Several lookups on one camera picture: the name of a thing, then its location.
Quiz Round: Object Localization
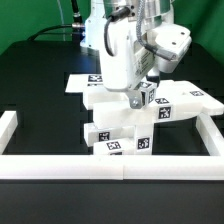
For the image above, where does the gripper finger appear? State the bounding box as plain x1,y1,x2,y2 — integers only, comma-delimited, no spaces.
126,90,143,109

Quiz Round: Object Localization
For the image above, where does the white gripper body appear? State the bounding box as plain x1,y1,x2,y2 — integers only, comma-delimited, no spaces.
100,14,192,92

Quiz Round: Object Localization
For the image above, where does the white marker cube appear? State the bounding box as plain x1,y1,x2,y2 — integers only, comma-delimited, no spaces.
139,81,157,106

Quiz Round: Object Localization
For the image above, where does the white chair back frame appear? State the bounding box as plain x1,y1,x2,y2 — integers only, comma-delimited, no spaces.
83,80,224,129

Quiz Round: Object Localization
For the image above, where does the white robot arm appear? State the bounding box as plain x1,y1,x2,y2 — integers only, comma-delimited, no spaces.
81,0,191,109

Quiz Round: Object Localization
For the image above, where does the white marker sheet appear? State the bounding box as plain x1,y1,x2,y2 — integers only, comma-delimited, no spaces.
65,74,102,93

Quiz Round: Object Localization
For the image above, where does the white U-shaped fence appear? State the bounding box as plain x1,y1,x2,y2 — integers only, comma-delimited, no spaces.
0,111,224,180

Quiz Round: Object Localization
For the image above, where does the black cable with connector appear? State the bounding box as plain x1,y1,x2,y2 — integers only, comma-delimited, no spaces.
27,0,86,42

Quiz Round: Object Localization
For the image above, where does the thin grey cable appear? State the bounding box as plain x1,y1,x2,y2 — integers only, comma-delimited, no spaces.
55,0,66,42

